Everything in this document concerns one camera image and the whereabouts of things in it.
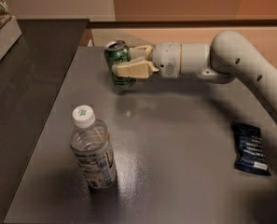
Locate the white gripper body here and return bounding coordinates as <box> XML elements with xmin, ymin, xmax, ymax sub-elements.
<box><xmin>152</xmin><ymin>42</ymin><xmax>181</xmax><ymax>78</ymax></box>

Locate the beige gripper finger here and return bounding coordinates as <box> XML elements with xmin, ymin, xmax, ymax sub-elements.
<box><xmin>112</xmin><ymin>57</ymin><xmax>159</xmax><ymax>78</ymax></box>
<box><xmin>130</xmin><ymin>45</ymin><xmax>153</xmax><ymax>61</ymax></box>

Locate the green soda can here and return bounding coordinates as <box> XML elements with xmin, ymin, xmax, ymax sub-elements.
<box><xmin>104</xmin><ymin>40</ymin><xmax>136</xmax><ymax>89</ymax></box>

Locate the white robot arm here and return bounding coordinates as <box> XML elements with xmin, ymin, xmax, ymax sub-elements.
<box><xmin>112</xmin><ymin>31</ymin><xmax>277</xmax><ymax>124</ymax></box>

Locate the clear plastic water bottle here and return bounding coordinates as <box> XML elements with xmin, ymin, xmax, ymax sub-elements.
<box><xmin>71</xmin><ymin>105</ymin><xmax>117</xmax><ymax>189</ymax></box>

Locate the dark side counter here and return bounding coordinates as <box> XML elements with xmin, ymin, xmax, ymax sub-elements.
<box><xmin>0</xmin><ymin>19</ymin><xmax>89</xmax><ymax>224</ymax></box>

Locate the dark blue snack wrapper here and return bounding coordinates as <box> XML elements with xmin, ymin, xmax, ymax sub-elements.
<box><xmin>231</xmin><ymin>122</ymin><xmax>270</xmax><ymax>176</ymax></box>

